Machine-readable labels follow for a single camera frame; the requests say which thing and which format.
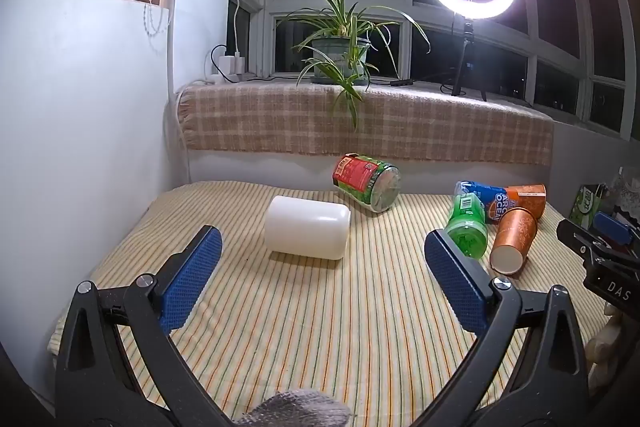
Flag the person's left hand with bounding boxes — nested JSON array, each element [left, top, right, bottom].
[[234, 389, 352, 427]]

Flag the plaid blanket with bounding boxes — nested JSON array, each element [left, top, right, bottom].
[[177, 82, 555, 166]]

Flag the white lace cloth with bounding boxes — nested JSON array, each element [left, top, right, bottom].
[[606, 166, 640, 224]]

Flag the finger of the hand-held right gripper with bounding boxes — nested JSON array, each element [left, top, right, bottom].
[[556, 219, 606, 264], [593, 211, 640, 258]]

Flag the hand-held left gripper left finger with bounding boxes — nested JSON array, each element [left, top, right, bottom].
[[55, 224, 231, 427]]

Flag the blue orange snack canister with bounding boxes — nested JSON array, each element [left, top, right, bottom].
[[453, 180, 512, 226]]

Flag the black tripod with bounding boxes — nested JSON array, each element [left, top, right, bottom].
[[439, 18, 489, 103]]

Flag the spider plant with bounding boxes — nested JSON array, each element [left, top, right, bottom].
[[276, 0, 432, 134]]

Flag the green carton box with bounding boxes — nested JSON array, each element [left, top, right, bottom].
[[569, 184, 610, 231]]

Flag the green jar with red label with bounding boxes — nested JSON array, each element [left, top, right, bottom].
[[332, 153, 402, 213]]

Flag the grey plant pot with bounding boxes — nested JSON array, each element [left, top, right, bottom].
[[310, 35, 371, 84]]

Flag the striped tablecloth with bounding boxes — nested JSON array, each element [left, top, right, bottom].
[[47, 180, 603, 424]]

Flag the white plastic jar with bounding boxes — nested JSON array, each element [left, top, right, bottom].
[[264, 195, 352, 262]]

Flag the white charger plug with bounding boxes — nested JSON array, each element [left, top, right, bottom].
[[219, 51, 246, 76]]

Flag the black cable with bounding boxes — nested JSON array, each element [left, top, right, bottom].
[[209, 44, 228, 76]]

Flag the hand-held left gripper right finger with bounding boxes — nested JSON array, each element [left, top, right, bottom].
[[410, 228, 591, 427]]

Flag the small orange paper cup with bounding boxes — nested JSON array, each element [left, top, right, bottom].
[[505, 184, 547, 221]]

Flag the large orange paper cup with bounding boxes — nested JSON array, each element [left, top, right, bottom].
[[488, 207, 539, 277]]

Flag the green plastic bottle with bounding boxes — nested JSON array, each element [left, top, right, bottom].
[[444, 194, 489, 261]]

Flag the person's right hand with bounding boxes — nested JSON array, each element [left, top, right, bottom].
[[586, 303, 625, 394]]

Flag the white power strip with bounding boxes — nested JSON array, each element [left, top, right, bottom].
[[192, 74, 242, 86]]

